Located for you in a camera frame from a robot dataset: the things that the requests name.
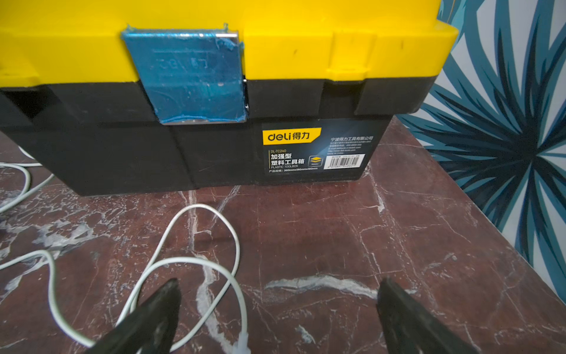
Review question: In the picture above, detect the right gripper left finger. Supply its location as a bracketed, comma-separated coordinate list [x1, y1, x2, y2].
[86, 278, 181, 353]

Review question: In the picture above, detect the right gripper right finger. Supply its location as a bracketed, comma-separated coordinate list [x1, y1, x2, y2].
[377, 277, 477, 353]

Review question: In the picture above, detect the yellow black toolbox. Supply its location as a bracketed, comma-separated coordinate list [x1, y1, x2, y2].
[1, 1, 458, 196]

